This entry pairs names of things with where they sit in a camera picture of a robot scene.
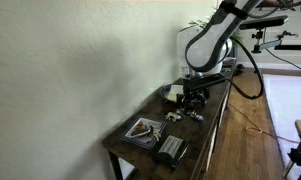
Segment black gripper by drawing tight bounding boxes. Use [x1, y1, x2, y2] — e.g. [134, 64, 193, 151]
[176, 87, 212, 109]

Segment key bunch with blue tag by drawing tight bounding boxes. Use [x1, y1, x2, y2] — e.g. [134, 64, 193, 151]
[176, 107, 205, 122]

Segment key bunch with black strap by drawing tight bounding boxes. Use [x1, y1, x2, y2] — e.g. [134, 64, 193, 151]
[164, 110, 185, 123]

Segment key bunch with black fob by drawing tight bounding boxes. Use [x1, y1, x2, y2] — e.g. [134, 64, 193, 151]
[129, 121, 163, 143]

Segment small keys with orange tag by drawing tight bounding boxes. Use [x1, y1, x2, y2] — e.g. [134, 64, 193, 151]
[136, 119, 148, 129]

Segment blue white square plate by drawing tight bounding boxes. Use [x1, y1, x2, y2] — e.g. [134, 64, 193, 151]
[120, 116, 168, 150]

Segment white paper sheet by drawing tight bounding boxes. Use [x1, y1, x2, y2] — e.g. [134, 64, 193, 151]
[169, 84, 184, 94]

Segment yellow paper note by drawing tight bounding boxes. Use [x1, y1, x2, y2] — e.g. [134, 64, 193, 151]
[166, 91, 179, 103]

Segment dark blue glass bowl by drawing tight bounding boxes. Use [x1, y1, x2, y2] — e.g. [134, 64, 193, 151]
[158, 83, 211, 107]

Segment dark wooden console table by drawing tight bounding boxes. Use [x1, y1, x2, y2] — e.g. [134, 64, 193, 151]
[101, 64, 234, 180]

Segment black white striped wallet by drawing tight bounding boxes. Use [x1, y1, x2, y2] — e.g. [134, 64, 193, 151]
[153, 134, 190, 169]

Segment small black floor object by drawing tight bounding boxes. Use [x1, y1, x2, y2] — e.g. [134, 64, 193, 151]
[235, 63, 246, 76]

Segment green potted palm plant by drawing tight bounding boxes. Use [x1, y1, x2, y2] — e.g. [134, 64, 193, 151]
[179, 18, 244, 48]

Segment white floor rug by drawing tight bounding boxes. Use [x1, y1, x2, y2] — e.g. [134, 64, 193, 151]
[262, 73, 301, 180]

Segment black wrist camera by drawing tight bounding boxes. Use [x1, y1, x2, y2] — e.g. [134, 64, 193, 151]
[182, 73, 228, 92]

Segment orange extension cord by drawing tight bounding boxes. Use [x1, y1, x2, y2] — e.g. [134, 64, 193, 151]
[228, 102, 301, 145]

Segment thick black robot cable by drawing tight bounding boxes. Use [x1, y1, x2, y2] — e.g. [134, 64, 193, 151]
[227, 34, 265, 100]

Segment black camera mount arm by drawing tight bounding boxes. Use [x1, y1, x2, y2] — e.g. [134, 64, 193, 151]
[250, 29, 299, 54]

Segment thin black camera cable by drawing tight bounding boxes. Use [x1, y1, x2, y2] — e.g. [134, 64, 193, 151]
[265, 48, 301, 77]

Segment black stereo camera bar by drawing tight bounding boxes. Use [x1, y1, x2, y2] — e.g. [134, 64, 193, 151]
[239, 14, 290, 32]

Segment black wall rail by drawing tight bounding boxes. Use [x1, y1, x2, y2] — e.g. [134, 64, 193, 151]
[274, 44, 301, 51]

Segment red frame bicycle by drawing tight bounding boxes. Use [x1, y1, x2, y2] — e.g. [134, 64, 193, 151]
[256, 0, 301, 21]

